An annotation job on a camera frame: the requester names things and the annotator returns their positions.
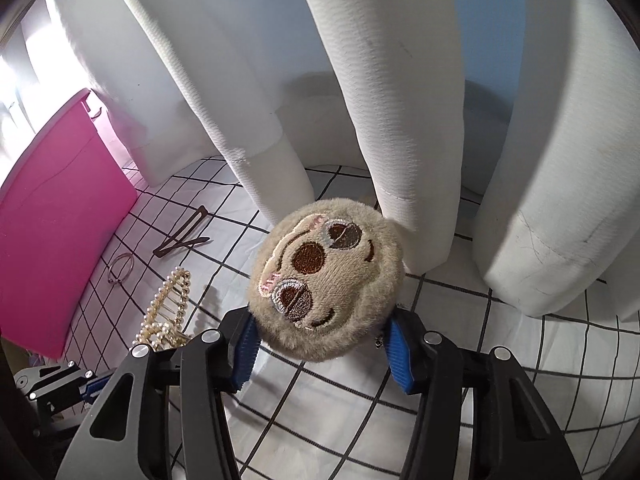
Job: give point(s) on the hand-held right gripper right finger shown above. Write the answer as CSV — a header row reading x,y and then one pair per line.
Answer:
x,y
400,355

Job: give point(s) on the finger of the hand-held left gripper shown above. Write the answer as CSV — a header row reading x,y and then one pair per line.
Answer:
x,y
99,387

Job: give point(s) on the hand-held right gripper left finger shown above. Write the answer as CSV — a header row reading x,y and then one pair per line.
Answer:
x,y
245,355

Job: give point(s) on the beige sloth plush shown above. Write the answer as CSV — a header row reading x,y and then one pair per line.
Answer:
x,y
325,280

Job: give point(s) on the pink plastic bin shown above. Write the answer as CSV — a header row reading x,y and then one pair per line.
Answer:
x,y
55,240

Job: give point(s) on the pearl hair claw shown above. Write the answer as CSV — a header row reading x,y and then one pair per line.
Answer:
x,y
167,305

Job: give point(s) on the white black-grid tablecloth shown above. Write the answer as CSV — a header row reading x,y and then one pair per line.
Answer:
x,y
500,385

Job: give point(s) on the black metal hairpin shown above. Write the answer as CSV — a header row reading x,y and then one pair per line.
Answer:
x,y
177,237

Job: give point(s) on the white thick curtain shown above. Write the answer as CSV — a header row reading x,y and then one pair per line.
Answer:
x,y
400,85

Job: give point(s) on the white sheer curtain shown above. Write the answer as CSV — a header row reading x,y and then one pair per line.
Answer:
x,y
100,60

